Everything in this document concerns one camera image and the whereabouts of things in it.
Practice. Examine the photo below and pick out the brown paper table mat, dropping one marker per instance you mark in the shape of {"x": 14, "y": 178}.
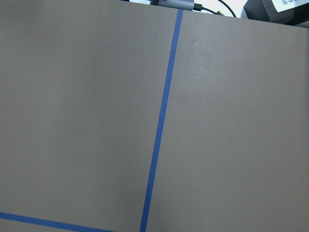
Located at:
{"x": 124, "y": 117}

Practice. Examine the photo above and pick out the right grey usb hub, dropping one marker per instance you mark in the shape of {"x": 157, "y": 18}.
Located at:
{"x": 188, "y": 5}

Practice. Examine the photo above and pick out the dark grey labelled box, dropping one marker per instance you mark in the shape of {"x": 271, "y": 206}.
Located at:
{"x": 288, "y": 12}

